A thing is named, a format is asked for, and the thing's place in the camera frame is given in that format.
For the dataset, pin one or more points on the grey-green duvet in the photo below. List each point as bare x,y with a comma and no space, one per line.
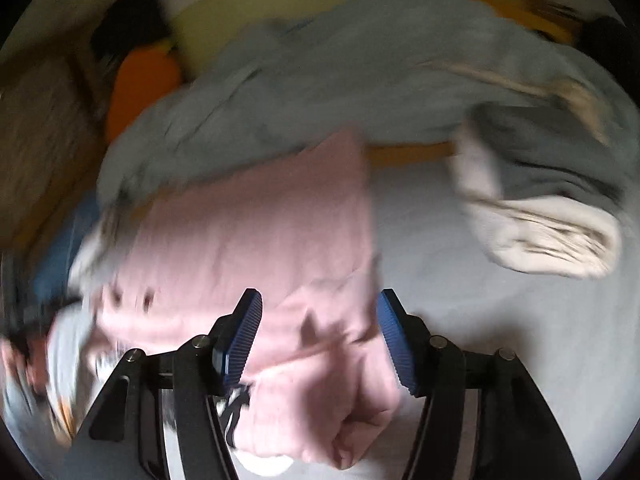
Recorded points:
350,85

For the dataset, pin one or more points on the blue pillow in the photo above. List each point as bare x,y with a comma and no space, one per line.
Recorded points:
65,250

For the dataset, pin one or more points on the patterned beige curtain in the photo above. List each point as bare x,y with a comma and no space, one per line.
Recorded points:
40,150

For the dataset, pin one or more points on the black clothing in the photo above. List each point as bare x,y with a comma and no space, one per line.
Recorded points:
600,35

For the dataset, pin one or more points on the orange carrot plush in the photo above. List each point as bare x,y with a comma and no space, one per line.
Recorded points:
142,90

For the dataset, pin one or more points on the grey folded garment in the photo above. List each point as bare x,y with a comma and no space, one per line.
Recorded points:
550,160

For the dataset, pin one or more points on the white folded cloth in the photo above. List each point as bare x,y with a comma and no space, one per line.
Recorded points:
92,260

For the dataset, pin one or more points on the wooden bed frame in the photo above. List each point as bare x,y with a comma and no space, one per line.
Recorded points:
35,225

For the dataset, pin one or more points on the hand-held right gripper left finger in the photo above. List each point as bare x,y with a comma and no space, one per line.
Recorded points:
242,340

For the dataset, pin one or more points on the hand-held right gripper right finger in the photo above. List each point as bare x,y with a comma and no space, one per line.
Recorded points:
397,345

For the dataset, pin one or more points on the person's left hand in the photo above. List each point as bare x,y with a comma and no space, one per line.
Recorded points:
20,367

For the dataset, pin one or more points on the black wall poster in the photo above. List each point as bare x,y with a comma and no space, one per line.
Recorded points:
135,25

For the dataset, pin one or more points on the cream folded garment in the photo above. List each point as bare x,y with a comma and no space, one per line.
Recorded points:
550,240

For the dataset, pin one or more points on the pink shirt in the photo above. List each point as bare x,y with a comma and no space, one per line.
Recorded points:
250,240

